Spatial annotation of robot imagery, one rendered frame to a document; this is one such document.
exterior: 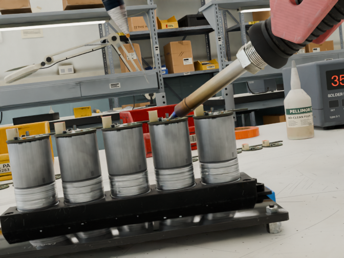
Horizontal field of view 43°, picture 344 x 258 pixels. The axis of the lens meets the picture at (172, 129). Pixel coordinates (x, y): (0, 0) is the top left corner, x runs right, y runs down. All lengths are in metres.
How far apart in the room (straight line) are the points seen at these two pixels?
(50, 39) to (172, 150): 4.48
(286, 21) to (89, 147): 0.13
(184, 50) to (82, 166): 4.23
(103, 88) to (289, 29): 2.37
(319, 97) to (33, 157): 0.45
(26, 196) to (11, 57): 4.45
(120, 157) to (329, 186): 0.15
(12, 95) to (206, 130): 2.31
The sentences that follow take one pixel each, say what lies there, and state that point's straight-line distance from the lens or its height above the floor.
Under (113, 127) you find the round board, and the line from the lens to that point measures 0.26.
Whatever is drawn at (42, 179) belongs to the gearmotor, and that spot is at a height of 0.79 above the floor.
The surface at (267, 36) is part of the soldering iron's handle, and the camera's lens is 0.21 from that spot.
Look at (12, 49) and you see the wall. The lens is 4.71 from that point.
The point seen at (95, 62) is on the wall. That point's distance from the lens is 4.71.
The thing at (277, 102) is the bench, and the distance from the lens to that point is 2.97.
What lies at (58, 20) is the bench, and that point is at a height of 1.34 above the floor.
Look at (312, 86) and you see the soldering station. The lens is 0.64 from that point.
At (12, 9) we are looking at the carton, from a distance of 2.66.
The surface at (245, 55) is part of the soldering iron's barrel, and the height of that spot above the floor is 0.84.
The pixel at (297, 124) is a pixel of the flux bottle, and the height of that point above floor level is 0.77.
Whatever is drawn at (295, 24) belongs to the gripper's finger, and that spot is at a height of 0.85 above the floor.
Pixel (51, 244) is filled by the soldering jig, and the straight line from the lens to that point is 0.23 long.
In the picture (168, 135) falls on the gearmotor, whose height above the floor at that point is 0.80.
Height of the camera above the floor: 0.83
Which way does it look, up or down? 5 degrees down
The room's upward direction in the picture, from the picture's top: 7 degrees counter-clockwise
